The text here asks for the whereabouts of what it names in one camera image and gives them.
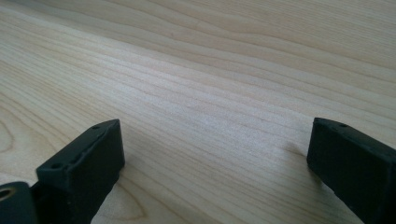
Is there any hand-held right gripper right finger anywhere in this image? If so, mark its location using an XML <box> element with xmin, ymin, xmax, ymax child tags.
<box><xmin>306</xmin><ymin>117</ymin><xmax>396</xmax><ymax>224</ymax></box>

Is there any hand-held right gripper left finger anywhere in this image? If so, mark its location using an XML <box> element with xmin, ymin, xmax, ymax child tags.
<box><xmin>31</xmin><ymin>119</ymin><xmax>126</xmax><ymax>224</ymax></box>

